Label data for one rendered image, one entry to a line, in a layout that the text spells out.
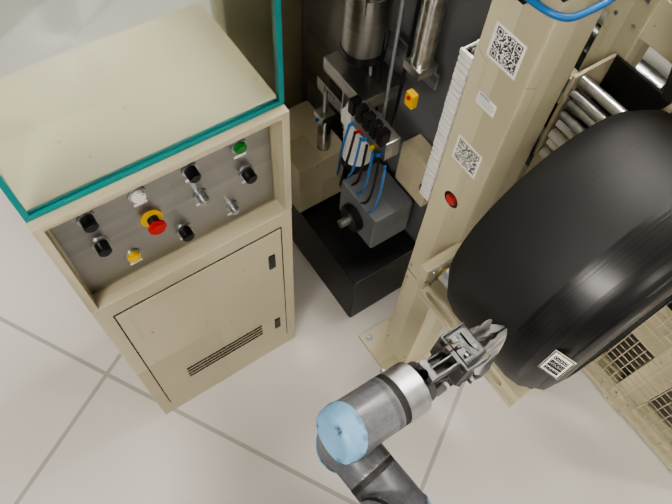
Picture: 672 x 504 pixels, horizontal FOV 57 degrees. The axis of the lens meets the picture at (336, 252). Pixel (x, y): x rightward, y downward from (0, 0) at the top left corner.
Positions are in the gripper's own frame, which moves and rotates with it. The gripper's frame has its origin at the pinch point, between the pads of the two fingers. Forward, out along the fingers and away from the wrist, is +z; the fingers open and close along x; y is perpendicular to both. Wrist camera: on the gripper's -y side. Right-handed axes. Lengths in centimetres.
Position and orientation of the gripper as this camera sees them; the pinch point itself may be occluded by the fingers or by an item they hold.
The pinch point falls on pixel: (498, 333)
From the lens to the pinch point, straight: 114.6
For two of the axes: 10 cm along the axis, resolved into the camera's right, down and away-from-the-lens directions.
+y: 1.5, -5.4, -8.3
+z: 8.2, -4.1, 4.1
